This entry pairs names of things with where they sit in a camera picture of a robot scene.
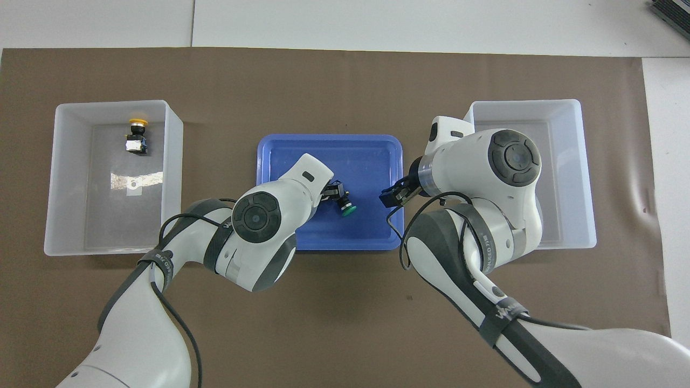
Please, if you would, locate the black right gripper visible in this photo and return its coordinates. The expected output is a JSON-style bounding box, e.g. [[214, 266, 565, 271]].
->
[[379, 172, 422, 209]]

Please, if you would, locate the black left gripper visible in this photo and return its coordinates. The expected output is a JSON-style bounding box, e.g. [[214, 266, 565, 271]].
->
[[320, 182, 346, 203]]

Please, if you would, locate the green push button switch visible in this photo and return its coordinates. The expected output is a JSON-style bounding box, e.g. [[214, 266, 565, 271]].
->
[[335, 194, 357, 219]]

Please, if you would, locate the yellow push button switch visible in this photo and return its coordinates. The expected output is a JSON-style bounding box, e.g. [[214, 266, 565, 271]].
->
[[126, 117, 150, 156]]

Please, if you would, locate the blue plastic tray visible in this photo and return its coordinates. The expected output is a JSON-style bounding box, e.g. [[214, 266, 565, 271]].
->
[[255, 134, 404, 252]]

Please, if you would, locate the brown paper table mat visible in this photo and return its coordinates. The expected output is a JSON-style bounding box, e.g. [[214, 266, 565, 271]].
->
[[0, 47, 672, 388]]

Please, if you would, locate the translucent white plastic box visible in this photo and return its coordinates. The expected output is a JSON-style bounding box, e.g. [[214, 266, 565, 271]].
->
[[464, 99, 597, 250], [44, 100, 184, 257]]

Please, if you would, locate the dark ribbed metal device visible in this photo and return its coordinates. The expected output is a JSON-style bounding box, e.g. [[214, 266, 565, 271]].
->
[[650, 0, 690, 39]]

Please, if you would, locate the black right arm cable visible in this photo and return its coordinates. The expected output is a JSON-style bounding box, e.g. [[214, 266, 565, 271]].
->
[[385, 191, 594, 332]]

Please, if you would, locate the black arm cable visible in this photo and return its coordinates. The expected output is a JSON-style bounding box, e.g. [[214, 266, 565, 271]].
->
[[385, 191, 594, 332], [146, 197, 238, 388]]

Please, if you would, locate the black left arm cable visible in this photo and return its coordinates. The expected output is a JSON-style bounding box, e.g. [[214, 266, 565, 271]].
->
[[146, 197, 238, 388]]

